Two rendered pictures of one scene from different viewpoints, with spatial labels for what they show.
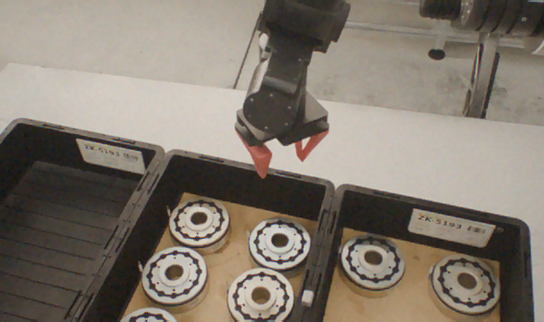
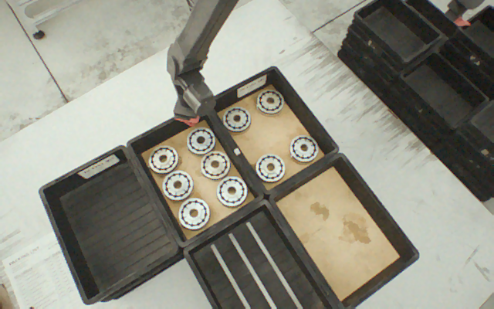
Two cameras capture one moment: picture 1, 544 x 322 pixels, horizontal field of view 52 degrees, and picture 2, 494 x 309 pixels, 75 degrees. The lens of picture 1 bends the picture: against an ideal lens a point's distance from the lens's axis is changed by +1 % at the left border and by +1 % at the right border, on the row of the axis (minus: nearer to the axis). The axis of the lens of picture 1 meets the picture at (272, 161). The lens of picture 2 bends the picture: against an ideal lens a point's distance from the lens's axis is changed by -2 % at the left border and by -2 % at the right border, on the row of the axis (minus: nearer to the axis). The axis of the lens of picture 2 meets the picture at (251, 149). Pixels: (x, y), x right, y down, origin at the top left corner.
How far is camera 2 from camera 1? 0.39 m
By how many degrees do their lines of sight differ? 33
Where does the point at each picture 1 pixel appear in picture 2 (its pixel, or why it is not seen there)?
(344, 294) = (237, 138)
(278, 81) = (206, 96)
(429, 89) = (150, 8)
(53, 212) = (97, 208)
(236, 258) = (189, 159)
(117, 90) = (36, 134)
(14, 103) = not seen: outside the picture
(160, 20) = not seen: outside the picture
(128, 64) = not seen: outside the picture
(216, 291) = (195, 177)
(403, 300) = (255, 123)
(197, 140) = (106, 126)
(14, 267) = (111, 239)
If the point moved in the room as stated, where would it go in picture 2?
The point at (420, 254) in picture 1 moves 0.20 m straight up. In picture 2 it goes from (247, 102) to (248, 72)
